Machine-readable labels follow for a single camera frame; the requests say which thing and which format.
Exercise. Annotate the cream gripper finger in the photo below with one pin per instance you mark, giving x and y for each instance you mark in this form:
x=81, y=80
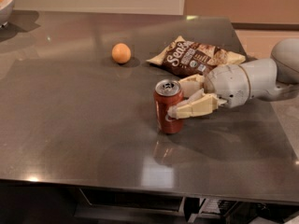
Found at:
x=197, y=105
x=190, y=85

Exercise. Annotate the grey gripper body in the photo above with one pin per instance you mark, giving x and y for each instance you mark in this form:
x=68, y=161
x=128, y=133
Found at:
x=226, y=82

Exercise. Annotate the red coke can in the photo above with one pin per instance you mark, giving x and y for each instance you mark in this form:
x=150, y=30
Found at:
x=167, y=93

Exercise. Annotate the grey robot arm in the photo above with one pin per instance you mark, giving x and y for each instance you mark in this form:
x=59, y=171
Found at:
x=273, y=79

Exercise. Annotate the brown chip bag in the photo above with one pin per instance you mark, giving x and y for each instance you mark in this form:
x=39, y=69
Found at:
x=184, y=58

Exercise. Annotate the orange fruit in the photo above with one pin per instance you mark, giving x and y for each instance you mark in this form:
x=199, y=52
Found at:
x=121, y=53

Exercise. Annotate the dark drawer under counter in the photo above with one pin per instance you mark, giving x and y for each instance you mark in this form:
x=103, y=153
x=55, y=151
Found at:
x=127, y=205

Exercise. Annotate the silver fruit bowl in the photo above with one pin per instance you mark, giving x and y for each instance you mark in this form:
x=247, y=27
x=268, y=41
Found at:
x=6, y=8

